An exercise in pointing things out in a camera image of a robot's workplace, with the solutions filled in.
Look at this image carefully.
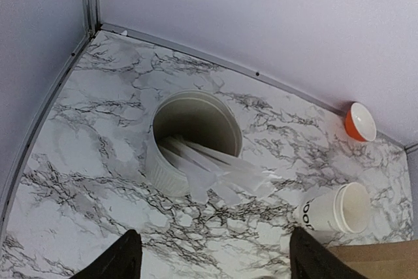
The stack of white paper cups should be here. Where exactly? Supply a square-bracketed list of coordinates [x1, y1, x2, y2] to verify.
[293, 182, 372, 234]

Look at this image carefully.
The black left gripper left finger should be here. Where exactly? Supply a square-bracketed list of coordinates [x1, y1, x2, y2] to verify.
[71, 229, 142, 278]

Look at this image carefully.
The orange white ceramic bowl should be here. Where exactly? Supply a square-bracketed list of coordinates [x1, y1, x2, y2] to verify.
[344, 102, 377, 142]

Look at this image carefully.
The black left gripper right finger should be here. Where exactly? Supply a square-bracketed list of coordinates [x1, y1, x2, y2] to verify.
[289, 227, 365, 279]

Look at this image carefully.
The white container with sachets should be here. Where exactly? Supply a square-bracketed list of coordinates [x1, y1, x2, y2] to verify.
[145, 90, 277, 206]

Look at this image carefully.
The brown paper takeout bag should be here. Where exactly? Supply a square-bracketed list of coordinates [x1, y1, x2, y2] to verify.
[329, 240, 417, 278]

